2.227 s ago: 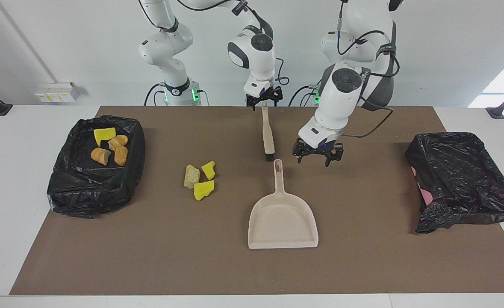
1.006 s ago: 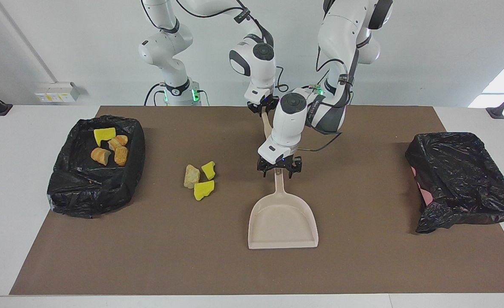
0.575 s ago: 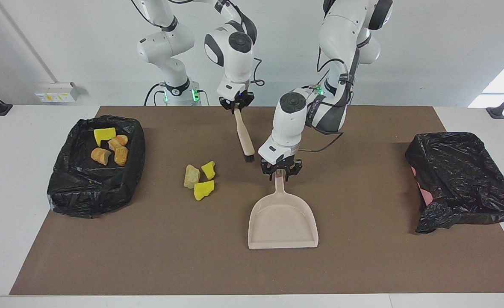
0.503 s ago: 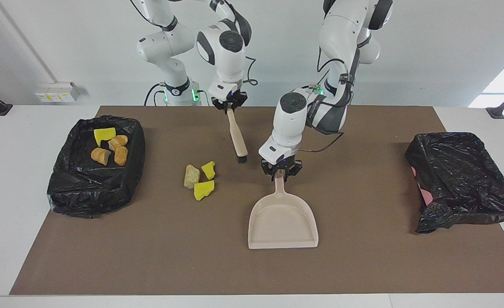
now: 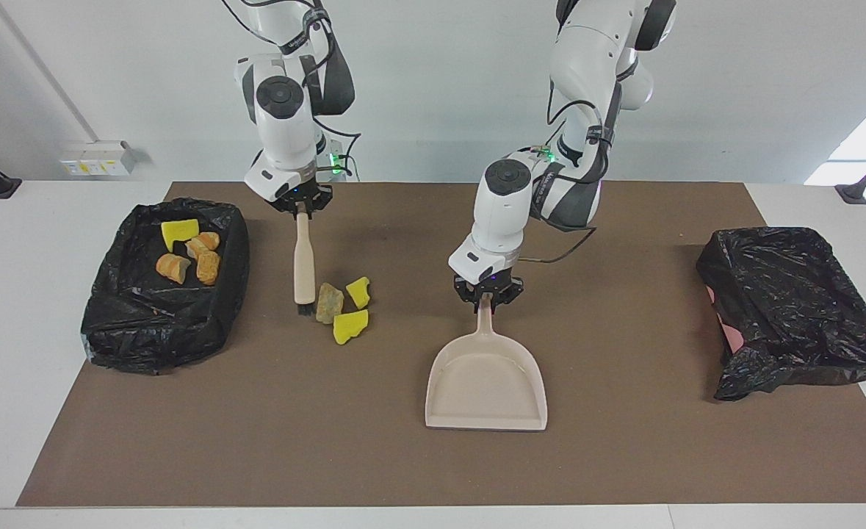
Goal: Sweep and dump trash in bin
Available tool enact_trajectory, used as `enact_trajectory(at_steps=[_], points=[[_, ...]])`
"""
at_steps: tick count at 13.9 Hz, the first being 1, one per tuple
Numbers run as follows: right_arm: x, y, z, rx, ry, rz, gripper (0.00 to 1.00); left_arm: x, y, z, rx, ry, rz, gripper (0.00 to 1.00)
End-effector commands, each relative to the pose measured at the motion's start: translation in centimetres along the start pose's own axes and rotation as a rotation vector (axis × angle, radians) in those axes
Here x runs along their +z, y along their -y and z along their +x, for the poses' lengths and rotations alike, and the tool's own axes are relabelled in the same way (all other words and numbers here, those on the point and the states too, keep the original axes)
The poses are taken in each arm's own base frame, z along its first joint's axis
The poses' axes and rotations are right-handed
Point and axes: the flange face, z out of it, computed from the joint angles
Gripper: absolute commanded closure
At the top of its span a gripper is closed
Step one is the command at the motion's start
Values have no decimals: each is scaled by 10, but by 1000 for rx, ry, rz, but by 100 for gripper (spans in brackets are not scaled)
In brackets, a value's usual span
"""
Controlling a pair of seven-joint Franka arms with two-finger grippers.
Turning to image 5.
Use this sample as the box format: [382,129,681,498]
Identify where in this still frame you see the bin lined with black bag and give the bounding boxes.
[80,197,251,375]

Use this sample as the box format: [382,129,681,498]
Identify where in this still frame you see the beige plastic dustpan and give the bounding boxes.
[425,294,549,432]

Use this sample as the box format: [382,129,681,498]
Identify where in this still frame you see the pale torn bread piece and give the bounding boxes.
[156,253,192,284]

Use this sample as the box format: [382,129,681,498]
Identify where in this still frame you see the brown bread roll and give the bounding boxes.
[195,250,222,286]

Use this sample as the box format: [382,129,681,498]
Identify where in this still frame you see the striped croissant piece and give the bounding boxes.
[185,231,221,259]

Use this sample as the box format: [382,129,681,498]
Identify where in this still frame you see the white wall socket box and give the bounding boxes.
[59,141,138,177]

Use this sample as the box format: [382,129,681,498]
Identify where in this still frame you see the brown table mat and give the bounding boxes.
[15,181,866,508]

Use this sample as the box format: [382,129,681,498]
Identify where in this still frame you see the pink bin with black bag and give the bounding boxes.
[696,226,866,402]

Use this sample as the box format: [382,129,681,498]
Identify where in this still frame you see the beige hand brush black bristles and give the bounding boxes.
[293,209,317,317]

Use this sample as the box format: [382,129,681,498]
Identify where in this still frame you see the large yellow sponge piece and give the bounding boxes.
[333,309,369,346]

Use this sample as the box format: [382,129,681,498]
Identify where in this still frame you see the pale grey bread chunk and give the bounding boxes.
[315,282,345,325]

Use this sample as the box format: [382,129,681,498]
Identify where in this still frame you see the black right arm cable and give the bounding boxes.
[221,0,364,181]

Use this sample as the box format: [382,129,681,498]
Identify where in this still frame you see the curved green yellow sponge piece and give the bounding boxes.
[161,218,201,253]

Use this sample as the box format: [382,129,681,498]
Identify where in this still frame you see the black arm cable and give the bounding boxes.
[519,99,617,264]
[221,0,364,181]

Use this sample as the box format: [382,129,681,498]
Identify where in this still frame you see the small yellow sponge piece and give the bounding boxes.
[345,276,372,310]

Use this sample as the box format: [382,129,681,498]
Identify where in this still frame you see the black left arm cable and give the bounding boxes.
[519,99,617,264]

